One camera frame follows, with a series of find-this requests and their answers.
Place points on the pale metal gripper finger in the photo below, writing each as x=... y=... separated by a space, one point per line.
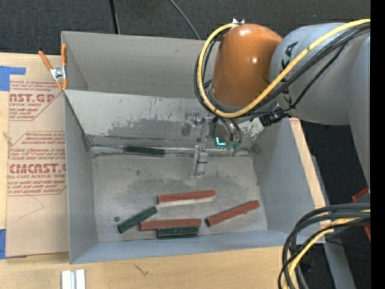
x=195 y=164
x=203 y=165

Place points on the grey metal bin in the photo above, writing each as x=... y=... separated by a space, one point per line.
x=168 y=176

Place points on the red-brown flat block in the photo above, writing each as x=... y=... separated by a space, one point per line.
x=170 y=224
x=233 y=212
x=186 y=196

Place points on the dark green flat block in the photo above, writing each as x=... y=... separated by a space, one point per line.
x=144 y=151
x=177 y=231
x=136 y=219

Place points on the brown cardboard board red print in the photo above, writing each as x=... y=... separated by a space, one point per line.
x=36 y=149

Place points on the black cylinder on white bracket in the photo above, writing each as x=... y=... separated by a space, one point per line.
x=272 y=117

